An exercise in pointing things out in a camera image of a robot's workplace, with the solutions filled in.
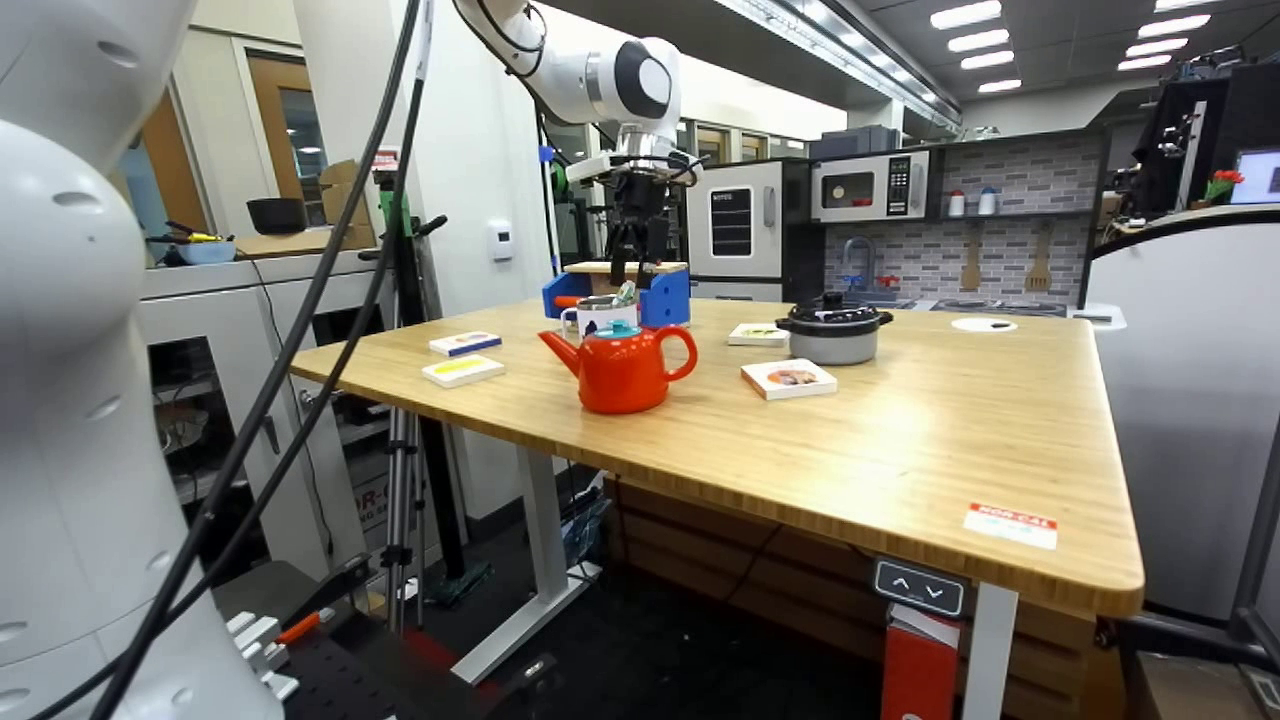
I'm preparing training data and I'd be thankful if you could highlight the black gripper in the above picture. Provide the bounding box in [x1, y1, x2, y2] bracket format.
[609, 166, 688, 294]

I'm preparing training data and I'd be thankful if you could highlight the blue wooden toy toolbox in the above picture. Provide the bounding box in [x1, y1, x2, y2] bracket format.
[538, 254, 696, 332]

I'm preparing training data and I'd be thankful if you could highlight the white steel mug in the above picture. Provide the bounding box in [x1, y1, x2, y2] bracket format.
[556, 291, 644, 345]

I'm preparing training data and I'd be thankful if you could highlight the white toy oven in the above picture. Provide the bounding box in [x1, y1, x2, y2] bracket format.
[681, 156, 791, 305]

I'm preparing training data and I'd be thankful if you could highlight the red teapot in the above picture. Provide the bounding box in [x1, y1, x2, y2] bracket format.
[537, 322, 704, 419]

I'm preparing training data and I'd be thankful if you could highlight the small green white card book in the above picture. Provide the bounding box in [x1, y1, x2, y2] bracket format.
[723, 321, 791, 350]

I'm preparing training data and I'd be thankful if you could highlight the white orange numbers book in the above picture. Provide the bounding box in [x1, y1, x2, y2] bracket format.
[740, 356, 843, 403]

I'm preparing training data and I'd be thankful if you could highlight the grey pot with black lid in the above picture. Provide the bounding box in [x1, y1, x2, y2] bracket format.
[776, 301, 894, 366]

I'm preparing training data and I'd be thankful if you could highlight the white book with yellow print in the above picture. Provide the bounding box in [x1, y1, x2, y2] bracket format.
[420, 350, 508, 391]

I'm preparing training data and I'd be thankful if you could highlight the white toy microwave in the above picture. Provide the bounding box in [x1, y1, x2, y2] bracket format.
[806, 147, 934, 229]

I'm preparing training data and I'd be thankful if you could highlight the black pole with green clamp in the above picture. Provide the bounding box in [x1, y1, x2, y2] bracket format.
[370, 142, 470, 604]

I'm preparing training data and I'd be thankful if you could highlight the white table leg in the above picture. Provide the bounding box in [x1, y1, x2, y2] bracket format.
[447, 442, 604, 687]
[961, 579, 1025, 720]

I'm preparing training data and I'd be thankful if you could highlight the brown cardboard piece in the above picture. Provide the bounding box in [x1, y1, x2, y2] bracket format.
[316, 156, 380, 252]

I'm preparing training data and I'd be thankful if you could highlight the silver tripod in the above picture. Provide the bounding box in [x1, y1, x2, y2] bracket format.
[376, 403, 432, 637]

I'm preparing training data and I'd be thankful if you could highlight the black bowl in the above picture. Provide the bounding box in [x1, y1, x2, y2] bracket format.
[242, 194, 312, 241]

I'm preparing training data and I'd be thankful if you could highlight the white storage cabinet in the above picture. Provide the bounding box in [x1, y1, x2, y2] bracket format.
[134, 247, 402, 590]

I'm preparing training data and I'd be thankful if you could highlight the table height control panel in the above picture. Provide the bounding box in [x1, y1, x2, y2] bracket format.
[871, 555, 968, 620]

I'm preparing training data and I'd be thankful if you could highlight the red white table sticker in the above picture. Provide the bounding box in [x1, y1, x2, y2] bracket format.
[961, 499, 1064, 555]

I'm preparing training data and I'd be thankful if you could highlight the red box under table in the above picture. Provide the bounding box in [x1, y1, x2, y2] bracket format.
[877, 604, 965, 720]

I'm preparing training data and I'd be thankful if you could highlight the white rounded partition panel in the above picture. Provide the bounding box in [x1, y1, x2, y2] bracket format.
[1074, 207, 1280, 630]

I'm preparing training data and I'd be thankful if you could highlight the computer monitor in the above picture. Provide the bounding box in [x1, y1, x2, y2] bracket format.
[1229, 147, 1280, 210]

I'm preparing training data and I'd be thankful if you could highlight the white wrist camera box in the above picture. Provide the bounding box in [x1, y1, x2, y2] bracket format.
[565, 147, 632, 184]

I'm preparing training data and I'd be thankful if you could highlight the white wall device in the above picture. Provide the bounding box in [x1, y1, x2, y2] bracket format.
[481, 217, 519, 265]

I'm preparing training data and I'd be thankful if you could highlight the orange handled tool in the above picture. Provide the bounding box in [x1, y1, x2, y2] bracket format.
[273, 604, 350, 651]

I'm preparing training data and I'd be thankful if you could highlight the silver metal mount bracket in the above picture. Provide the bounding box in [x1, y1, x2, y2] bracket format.
[220, 607, 305, 707]

